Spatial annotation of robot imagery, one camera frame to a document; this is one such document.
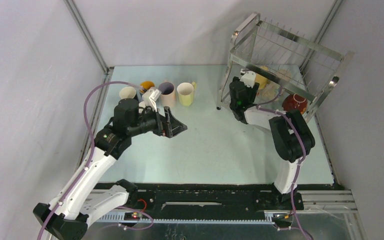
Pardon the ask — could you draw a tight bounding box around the aluminium frame post left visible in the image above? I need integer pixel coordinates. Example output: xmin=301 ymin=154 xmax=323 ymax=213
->
xmin=63 ymin=0 xmax=109 ymax=74

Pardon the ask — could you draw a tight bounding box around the beige cup in rack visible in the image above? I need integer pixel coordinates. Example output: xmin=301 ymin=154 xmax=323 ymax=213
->
xmin=261 ymin=68 xmax=293 ymax=100

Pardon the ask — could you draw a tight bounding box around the orange yellow cup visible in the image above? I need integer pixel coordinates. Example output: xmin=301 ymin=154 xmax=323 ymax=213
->
xmin=254 ymin=73 xmax=269 ymax=90

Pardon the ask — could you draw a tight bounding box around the blue patterned mug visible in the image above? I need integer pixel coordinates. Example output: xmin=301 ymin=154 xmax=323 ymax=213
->
xmin=137 ymin=81 xmax=155 ymax=102

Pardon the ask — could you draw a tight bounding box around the aluminium frame post right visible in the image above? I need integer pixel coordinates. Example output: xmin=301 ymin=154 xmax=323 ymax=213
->
xmin=300 ymin=0 xmax=345 ymax=69

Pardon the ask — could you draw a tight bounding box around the metal dish rack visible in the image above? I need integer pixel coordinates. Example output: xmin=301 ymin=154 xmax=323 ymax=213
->
xmin=216 ymin=12 xmax=355 ymax=122

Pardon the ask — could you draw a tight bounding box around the pink mug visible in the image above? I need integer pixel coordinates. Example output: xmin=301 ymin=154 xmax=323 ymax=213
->
xmin=139 ymin=101 xmax=146 ymax=110

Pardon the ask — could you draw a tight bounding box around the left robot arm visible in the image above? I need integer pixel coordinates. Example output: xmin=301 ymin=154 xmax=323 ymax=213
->
xmin=33 ymin=98 xmax=188 ymax=240

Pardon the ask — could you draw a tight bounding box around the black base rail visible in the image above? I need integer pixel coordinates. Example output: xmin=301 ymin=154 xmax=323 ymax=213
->
xmin=92 ymin=180 xmax=306 ymax=222

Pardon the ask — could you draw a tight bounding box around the aluminium frame post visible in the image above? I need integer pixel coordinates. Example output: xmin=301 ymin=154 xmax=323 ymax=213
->
xmin=63 ymin=0 xmax=109 ymax=74
xmin=300 ymin=0 xmax=345 ymax=69

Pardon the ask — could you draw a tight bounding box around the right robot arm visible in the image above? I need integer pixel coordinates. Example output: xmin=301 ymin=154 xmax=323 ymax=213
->
xmin=229 ymin=76 xmax=316 ymax=211

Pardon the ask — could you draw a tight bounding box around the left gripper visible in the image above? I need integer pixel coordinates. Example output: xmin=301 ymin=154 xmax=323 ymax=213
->
xmin=128 ymin=103 xmax=187 ymax=138

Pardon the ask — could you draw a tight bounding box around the dark red mug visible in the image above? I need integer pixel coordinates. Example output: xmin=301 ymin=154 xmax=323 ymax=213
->
xmin=282 ymin=94 xmax=308 ymax=115

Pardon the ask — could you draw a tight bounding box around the pale pink cup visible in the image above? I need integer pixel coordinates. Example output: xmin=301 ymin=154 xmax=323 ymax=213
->
xmin=158 ymin=81 xmax=177 ymax=108

